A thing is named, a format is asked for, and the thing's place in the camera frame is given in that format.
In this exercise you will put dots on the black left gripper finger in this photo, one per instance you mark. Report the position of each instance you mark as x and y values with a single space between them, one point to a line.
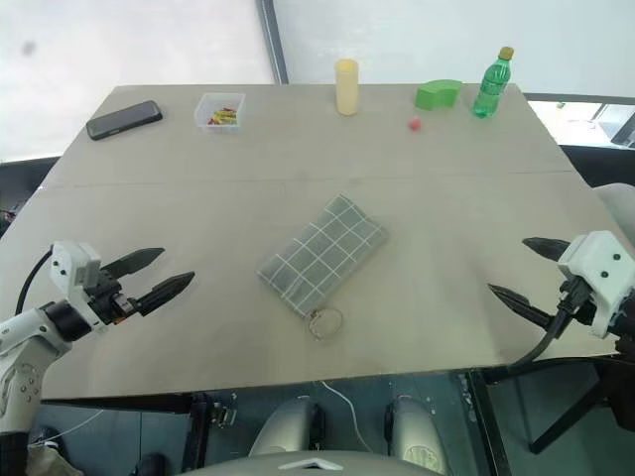
136 259
166 291

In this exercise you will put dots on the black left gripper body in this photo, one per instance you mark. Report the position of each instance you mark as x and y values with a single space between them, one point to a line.
106 297

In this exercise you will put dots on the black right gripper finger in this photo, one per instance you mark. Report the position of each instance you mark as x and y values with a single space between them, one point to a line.
521 303
548 246

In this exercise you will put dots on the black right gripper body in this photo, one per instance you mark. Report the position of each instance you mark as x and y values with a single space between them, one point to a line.
583 306

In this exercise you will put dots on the grey checked cloth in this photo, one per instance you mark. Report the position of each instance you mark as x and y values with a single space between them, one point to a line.
322 248

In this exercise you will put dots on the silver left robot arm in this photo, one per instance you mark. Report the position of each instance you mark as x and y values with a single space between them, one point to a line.
20 342

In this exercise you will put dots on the white rounded chair back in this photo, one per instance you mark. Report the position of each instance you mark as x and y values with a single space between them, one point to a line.
617 203

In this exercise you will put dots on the metal table latch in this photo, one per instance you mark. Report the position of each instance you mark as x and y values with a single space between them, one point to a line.
225 410

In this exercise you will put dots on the black smartphone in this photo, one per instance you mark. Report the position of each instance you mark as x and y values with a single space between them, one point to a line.
124 120

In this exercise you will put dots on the clear plastic box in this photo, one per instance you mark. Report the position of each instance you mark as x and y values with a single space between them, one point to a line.
203 121

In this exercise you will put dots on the silver rounded robot leg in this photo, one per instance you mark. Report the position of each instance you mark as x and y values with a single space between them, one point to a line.
414 431
288 426

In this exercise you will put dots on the colourful clips pile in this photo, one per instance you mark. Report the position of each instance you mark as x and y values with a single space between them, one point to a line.
223 116

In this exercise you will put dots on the green plastic bottle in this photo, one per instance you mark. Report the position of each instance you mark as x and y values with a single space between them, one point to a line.
488 89

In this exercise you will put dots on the brown crumpled cloth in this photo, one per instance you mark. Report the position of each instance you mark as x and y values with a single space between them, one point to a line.
49 461

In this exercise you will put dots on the small red ball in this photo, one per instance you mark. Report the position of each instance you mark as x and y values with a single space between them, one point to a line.
415 124

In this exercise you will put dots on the green curved block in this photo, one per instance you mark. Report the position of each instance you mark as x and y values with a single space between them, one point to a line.
436 96

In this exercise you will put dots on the grey robot torso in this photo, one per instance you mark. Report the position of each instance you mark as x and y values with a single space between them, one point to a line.
307 465

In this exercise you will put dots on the pale yellow cylinder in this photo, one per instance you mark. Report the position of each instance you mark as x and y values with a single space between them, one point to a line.
346 86

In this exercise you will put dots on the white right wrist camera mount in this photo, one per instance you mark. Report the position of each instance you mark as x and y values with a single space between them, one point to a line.
595 263

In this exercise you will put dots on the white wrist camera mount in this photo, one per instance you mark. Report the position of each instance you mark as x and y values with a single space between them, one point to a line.
595 263
74 260

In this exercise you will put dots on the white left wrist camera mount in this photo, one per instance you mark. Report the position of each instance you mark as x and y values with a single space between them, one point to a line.
74 260

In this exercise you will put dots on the black table frame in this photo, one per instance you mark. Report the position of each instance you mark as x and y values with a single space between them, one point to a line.
570 406

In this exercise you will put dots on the dark window frame post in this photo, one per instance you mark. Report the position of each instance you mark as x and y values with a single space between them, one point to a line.
273 39

